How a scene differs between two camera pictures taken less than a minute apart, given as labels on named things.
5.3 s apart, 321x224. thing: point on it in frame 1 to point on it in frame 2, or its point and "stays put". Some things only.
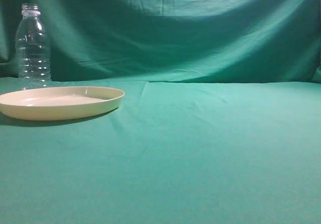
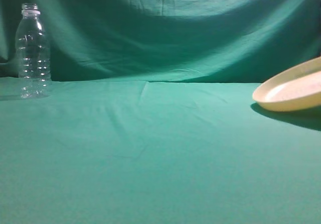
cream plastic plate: x=58 y=103 to x=296 y=88
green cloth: x=220 y=122 stays put
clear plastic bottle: x=32 y=50 stays put
